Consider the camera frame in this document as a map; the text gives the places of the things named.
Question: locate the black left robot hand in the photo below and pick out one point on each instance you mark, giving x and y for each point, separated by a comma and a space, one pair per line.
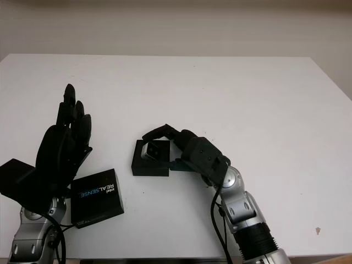
55, 154

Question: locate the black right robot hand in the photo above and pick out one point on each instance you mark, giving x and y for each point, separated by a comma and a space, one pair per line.
185, 137

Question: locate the small silver black camera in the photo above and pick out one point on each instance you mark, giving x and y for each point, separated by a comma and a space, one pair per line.
151, 150

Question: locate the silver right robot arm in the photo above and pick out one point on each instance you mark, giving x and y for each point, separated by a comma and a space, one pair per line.
242, 209

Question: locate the black RealSense box lid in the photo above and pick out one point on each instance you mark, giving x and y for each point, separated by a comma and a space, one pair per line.
96, 203

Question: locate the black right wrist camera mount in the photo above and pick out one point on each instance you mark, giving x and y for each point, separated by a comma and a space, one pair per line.
206, 159

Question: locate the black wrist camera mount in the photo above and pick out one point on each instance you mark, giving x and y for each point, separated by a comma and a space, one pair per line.
206, 159
16, 178

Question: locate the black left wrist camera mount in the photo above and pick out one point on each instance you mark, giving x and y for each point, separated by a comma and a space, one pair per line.
16, 178

